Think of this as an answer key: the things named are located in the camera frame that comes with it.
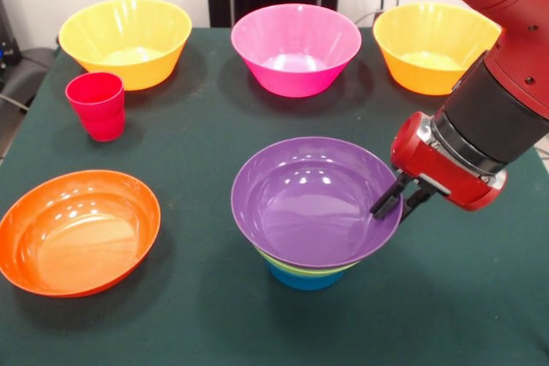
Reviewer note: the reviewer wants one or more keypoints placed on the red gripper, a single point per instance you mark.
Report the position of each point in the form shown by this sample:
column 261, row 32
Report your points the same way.
column 437, row 169

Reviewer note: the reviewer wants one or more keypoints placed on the purple bowl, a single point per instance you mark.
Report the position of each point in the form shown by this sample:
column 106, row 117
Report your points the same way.
column 309, row 207

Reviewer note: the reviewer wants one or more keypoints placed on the blue bowl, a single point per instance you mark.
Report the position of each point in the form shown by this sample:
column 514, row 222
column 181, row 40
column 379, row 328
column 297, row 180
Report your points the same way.
column 304, row 281

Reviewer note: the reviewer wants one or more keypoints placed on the large green bowl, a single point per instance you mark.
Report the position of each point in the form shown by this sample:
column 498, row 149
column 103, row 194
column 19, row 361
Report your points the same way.
column 279, row 265

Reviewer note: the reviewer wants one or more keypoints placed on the pink large bowl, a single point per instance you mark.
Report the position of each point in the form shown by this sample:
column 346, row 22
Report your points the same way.
column 296, row 74

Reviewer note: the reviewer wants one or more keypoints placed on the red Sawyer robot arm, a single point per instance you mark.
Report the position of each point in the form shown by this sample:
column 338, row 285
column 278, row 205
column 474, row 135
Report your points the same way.
column 502, row 83

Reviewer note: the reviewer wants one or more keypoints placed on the yellow-orange large bowl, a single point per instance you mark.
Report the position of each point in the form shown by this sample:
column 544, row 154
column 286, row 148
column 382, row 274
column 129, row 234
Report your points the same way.
column 429, row 74
column 128, row 70

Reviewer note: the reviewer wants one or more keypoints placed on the dark green tablecloth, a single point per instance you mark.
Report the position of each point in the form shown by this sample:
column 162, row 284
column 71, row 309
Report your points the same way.
column 193, row 331

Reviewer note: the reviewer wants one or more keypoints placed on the red cup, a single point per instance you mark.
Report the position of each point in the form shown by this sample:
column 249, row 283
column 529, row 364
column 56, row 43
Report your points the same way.
column 100, row 117

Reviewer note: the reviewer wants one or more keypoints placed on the orange shallow bowl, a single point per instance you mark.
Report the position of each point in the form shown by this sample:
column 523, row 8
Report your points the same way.
column 77, row 237

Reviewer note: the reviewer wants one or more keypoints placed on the grey office chair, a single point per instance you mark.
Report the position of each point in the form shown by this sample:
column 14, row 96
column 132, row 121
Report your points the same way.
column 30, row 74

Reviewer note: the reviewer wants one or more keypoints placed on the black computer equipment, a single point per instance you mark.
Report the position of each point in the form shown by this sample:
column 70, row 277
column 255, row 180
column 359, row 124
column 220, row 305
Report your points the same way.
column 8, row 40

